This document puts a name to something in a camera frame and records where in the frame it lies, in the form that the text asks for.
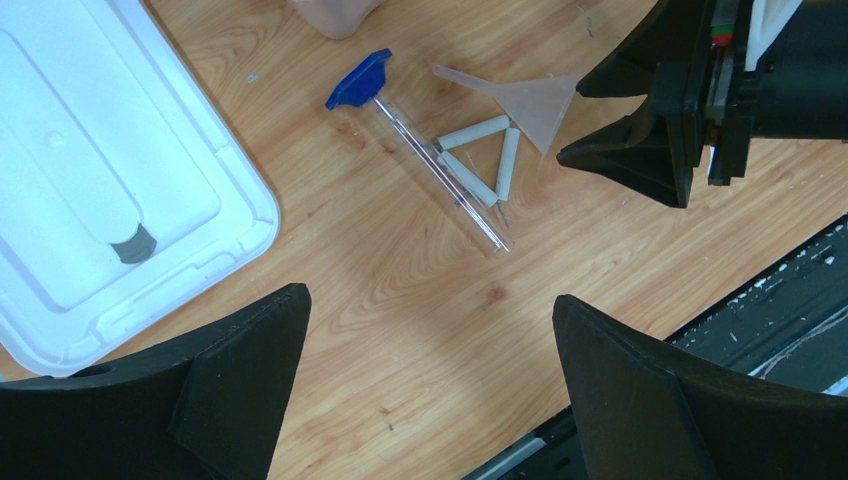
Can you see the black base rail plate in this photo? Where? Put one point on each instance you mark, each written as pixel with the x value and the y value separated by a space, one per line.
pixel 787 325

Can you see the clear glass funnel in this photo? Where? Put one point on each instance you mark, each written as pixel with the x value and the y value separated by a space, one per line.
pixel 537 107

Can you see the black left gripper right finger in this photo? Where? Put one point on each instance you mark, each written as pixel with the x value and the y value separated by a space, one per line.
pixel 645 409

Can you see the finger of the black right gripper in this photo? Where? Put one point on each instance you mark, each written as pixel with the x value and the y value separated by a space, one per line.
pixel 654 150
pixel 669 33

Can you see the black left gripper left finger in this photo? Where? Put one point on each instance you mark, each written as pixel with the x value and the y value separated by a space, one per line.
pixel 207 404

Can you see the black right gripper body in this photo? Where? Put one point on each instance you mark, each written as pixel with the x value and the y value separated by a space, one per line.
pixel 783 76

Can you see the blue capped tube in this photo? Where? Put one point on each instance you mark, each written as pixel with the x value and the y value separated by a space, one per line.
pixel 363 92

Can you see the pink plastic storage bin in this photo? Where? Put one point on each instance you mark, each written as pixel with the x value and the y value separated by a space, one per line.
pixel 335 19

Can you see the white clay triangle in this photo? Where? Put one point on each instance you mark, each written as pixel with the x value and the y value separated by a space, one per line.
pixel 482 158

